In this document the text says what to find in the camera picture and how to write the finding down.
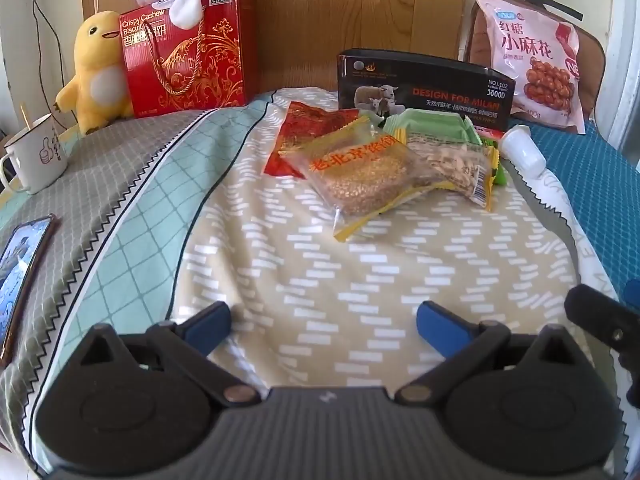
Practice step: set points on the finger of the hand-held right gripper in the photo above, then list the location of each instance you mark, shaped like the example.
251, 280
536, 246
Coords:
595, 317

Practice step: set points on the yellow duck plush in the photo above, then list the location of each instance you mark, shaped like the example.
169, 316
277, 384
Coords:
97, 70

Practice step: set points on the smartphone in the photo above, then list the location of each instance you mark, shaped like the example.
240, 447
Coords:
20, 270

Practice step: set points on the clear seed snack packet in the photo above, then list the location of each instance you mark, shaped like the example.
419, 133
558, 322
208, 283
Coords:
455, 165

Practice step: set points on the wooden stick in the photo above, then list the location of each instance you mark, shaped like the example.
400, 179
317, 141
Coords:
25, 115

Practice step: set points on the red gift box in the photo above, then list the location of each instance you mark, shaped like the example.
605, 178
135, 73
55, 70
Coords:
200, 65

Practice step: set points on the light green snack packet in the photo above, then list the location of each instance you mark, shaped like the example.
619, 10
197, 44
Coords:
430, 122

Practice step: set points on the green red snack packet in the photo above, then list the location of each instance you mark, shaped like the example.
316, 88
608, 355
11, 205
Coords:
495, 157

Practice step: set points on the blue woven mat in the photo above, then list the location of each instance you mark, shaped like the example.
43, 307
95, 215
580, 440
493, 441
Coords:
595, 195

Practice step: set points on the black cardboard box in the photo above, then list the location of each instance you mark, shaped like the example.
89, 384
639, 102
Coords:
425, 95

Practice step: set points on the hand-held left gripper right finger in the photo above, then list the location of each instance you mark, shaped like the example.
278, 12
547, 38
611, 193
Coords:
442, 327

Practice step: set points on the wooden headboard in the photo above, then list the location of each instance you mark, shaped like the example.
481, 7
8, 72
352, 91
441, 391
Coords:
350, 5

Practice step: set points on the white enamel mug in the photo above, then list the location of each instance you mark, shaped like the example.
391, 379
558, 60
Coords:
37, 152

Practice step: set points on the small white plastic cup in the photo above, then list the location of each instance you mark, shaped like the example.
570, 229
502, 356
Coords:
522, 150

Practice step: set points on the clear yellow-edged snack packet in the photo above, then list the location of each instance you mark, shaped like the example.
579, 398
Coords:
365, 180

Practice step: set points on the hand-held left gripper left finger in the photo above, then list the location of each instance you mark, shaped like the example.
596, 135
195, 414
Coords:
207, 327

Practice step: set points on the pink snack bag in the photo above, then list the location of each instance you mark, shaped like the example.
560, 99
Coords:
535, 55

